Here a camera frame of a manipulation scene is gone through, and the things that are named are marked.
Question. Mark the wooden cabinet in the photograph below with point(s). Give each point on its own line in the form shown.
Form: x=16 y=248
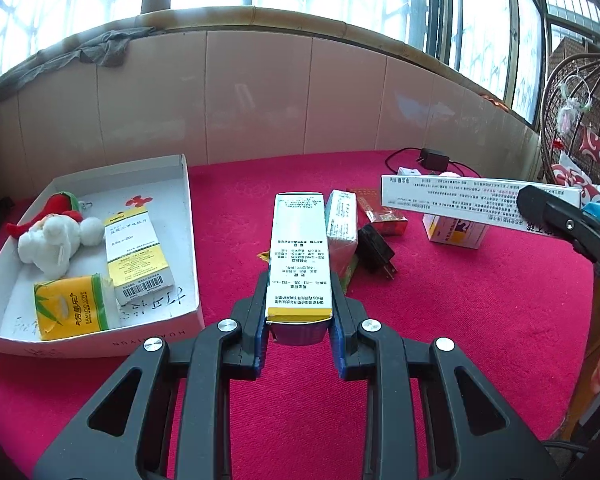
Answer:
x=582 y=360

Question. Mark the hanging dreamcatcher ornament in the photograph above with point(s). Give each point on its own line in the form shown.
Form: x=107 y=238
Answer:
x=565 y=115

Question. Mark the red box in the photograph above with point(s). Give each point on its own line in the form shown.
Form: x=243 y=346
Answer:
x=380 y=210

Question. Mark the long white medicine box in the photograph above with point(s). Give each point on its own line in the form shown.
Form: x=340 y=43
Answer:
x=455 y=195

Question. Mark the wicker hanging chair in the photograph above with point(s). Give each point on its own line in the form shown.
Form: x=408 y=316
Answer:
x=555 y=110

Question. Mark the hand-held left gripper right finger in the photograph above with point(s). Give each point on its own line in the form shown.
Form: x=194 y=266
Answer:
x=339 y=345

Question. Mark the red chili plush toy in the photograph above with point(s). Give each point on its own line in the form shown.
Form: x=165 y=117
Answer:
x=55 y=203

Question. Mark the white cardboard tray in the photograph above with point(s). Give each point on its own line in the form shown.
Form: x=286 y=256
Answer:
x=165 y=180

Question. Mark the small white box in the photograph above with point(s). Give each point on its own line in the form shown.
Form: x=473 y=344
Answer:
x=409 y=171

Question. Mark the red tablecloth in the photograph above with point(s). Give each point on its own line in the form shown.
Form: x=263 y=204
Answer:
x=480 y=310

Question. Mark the small orange ornament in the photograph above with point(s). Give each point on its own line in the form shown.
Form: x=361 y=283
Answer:
x=495 y=101

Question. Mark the black power adapter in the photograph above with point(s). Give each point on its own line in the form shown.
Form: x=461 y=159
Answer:
x=375 y=250

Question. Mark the white blue yellow medicine box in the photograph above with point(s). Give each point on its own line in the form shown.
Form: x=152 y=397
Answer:
x=455 y=232

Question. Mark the white plush toy red bow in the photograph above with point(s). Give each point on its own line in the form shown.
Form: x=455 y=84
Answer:
x=50 y=242

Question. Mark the red white patterned pillow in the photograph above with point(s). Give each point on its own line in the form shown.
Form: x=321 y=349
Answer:
x=597 y=147

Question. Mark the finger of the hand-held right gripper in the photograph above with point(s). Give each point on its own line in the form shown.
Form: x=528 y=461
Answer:
x=545 y=207

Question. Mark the black charger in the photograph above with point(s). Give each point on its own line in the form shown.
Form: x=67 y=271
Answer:
x=434 y=158

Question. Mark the grey cloth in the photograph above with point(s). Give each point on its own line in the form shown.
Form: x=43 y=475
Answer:
x=115 y=47

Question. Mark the red white seat cushion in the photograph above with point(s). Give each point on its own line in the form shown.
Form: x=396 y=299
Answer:
x=565 y=175

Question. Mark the yellow tissue pack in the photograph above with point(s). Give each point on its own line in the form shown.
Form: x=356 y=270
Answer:
x=70 y=307

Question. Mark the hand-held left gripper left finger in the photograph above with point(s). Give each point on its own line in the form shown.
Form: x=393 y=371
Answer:
x=250 y=330

